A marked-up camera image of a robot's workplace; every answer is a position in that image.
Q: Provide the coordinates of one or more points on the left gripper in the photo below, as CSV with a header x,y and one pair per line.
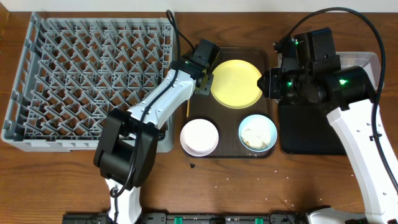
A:
x,y
205,84

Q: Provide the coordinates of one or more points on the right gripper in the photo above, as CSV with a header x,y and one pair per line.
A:
x,y
272,91

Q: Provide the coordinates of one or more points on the light blue bowl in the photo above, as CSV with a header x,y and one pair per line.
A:
x,y
259,121

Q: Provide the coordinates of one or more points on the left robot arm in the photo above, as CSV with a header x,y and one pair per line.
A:
x,y
127,146

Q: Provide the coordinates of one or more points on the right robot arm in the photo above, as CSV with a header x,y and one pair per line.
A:
x,y
359,126

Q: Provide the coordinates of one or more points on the black waste tray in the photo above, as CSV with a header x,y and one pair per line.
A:
x,y
304,129

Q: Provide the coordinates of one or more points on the grey plastic dishwasher rack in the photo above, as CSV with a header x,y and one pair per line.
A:
x,y
73,71

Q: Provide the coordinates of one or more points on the yellow round plate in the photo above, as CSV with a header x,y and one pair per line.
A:
x,y
234,84

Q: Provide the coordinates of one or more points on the dark brown serving tray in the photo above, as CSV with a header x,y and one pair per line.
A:
x,y
227,120

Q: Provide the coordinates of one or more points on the food scraps pile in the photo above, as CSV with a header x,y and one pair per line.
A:
x,y
256,138

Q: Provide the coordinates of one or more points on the clear plastic bin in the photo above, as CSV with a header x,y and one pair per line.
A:
x,y
363,62

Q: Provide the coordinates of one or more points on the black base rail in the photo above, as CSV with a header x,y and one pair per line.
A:
x,y
273,218

